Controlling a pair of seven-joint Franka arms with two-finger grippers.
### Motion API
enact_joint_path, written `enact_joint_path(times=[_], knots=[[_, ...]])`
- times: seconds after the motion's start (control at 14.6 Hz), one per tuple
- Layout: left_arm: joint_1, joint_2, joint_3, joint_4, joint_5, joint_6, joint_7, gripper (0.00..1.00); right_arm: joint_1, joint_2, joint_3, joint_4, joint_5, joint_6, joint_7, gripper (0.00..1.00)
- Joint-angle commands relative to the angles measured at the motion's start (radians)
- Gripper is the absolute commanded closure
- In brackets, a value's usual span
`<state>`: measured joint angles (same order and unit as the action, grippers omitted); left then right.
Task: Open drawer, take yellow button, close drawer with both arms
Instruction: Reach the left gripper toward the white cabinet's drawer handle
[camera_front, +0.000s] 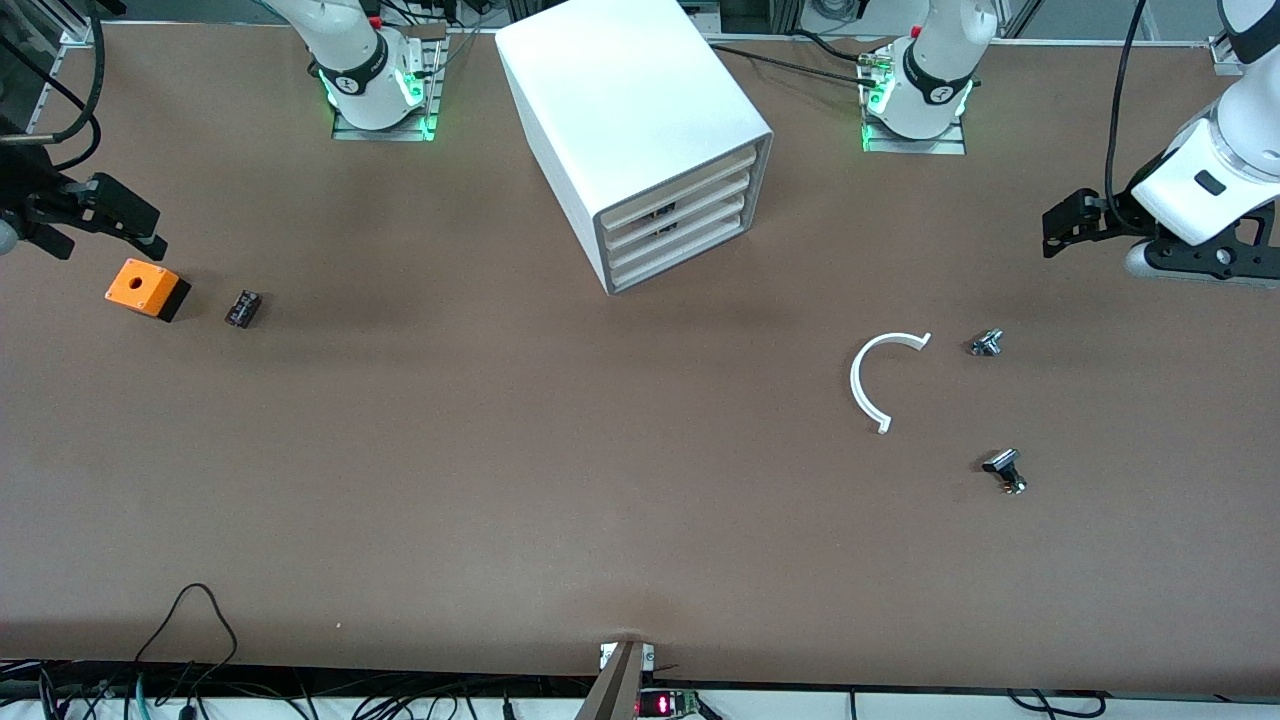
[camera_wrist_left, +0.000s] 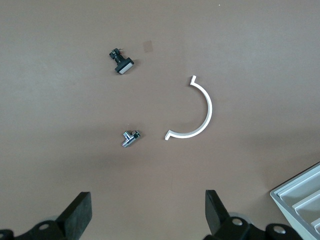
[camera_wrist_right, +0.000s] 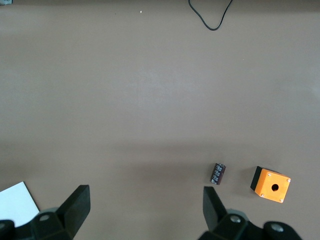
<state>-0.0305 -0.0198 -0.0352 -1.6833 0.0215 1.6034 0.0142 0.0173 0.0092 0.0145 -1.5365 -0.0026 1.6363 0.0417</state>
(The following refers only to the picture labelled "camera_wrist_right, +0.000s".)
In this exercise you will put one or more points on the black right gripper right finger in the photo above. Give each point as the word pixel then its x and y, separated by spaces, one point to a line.
pixel 215 212

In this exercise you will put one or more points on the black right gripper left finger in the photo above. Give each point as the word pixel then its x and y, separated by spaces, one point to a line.
pixel 72 210

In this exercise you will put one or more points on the white drawer cabinet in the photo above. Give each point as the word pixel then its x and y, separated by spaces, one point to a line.
pixel 15 202

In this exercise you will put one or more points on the small black connector block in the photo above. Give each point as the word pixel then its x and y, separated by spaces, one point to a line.
pixel 218 174

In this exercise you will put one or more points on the orange button enclosure box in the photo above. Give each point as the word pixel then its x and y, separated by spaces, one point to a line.
pixel 265 182

